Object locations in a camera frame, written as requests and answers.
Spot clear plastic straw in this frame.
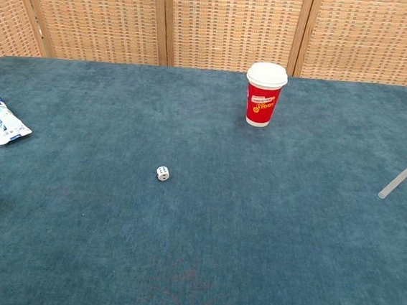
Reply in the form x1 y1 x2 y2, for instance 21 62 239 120
377 150 407 202

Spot blue fabric table cover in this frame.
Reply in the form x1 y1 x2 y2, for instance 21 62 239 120
0 46 407 305

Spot white die blue pips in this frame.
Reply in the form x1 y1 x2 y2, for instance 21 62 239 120
155 165 172 183

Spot red paper cup white lid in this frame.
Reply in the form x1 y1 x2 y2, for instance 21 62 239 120
241 60 291 130

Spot white blue toothpaste tube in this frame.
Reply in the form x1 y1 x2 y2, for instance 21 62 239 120
0 89 37 149

